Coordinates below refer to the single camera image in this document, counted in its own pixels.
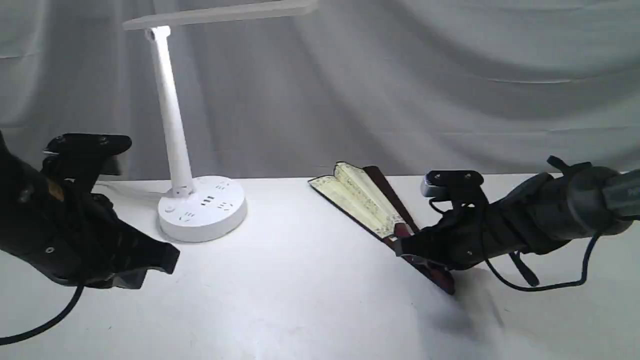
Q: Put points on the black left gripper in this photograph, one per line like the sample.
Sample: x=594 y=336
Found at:
x=81 y=241

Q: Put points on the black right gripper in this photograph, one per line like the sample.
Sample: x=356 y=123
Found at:
x=465 y=238

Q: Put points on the paper folding fan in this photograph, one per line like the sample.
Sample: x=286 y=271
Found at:
x=364 y=195

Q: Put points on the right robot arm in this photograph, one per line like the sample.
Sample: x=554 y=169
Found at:
x=542 y=214

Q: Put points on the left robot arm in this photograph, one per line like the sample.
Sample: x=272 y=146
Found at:
x=17 y=175

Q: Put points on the white desk lamp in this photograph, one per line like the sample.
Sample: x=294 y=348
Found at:
x=198 y=209

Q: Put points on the grey backdrop curtain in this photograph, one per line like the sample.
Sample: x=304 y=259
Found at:
x=494 y=86

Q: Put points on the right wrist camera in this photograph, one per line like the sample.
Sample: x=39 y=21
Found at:
x=455 y=186

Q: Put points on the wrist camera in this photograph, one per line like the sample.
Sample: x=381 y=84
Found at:
x=455 y=186
x=82 y=158

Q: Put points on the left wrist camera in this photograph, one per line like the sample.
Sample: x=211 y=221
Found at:
x=82 y=158

